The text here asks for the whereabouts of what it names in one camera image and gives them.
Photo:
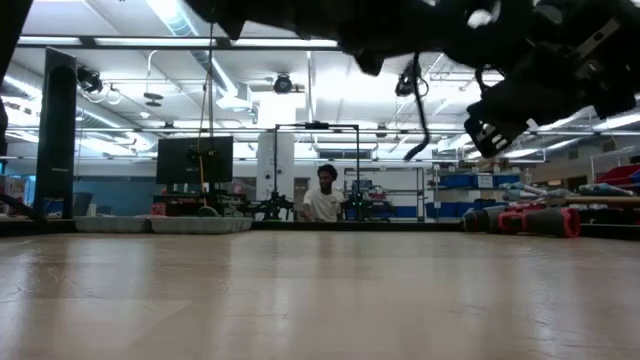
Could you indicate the shelf with blue bins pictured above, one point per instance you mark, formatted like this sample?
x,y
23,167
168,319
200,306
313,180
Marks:
x,y
460,181

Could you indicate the black monitor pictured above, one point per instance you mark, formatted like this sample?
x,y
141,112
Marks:
x,y
175,160

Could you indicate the grey tool kit case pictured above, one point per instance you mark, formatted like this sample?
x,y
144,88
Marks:
x,y
200,225

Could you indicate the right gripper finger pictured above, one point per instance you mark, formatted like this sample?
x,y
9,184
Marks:
x,y
477,127
500,137

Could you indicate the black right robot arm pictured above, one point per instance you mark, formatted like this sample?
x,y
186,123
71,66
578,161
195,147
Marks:
x,y
600,30

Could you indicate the person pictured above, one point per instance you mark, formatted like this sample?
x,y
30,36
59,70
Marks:
x,y
325,205

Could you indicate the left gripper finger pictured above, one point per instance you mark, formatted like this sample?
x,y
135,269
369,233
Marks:
x,y
371,64

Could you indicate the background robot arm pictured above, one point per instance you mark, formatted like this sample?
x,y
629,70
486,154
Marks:
x,y
272,205
367,206

